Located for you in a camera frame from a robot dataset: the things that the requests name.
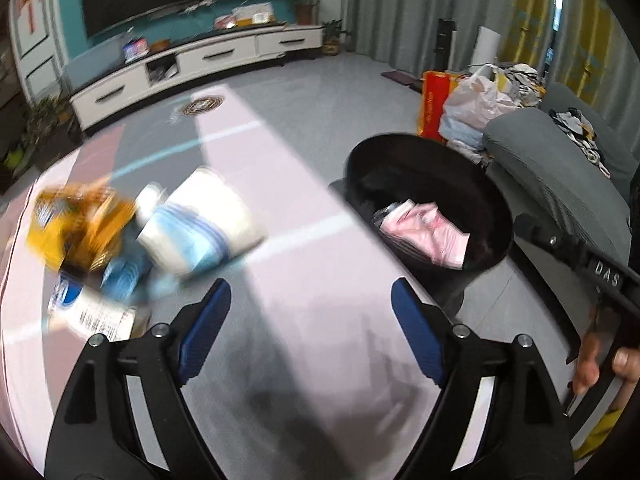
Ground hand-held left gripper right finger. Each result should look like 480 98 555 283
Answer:
391 277 576 480

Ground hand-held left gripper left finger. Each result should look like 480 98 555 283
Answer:
44 277 233 480

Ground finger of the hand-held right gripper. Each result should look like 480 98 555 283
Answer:
516 212 590 267

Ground pink tissue packet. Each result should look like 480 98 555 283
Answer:
380 200 471 271

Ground white paper cup stack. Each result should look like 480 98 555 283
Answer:
135 167 266 281

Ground blue white packet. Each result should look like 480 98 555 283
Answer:
47 272 138 341

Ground black trash bin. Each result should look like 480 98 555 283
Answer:
327 132 516 321

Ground yellow snack bag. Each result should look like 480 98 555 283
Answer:
27 182 138 273

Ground person's right hand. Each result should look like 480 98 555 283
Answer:
572 305 640 396

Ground grey sofa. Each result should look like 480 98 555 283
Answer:
482 82 640 311

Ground clothes on sofa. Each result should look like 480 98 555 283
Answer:
550 107 613 176

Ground large white plastic bag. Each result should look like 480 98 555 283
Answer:
440 72 518 153

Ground pile of clothes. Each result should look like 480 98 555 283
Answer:
492 62 543 108

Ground orange shopping bag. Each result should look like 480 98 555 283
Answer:
417 71 466 141

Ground yellow curtain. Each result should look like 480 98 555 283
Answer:
500 0 621 126

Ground dark floor mat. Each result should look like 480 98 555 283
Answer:
381 69 418 88

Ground upright vacuum cleaner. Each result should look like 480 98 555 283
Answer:
435 0 458 73

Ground group of leafy potted plants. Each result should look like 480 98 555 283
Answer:
22 95 76 161

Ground white television cabinet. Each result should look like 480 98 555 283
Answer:
67 22 326 131

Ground grey curtain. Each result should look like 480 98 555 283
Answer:
345 0 516 71

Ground small potted plant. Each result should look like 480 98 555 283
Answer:
320 20 352 56

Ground white desk calendar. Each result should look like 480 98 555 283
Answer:
232 2 276 28

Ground tall potted plant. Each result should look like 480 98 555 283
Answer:
290 0 323 26

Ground red knot decoration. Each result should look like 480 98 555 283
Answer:
17 0 46 36

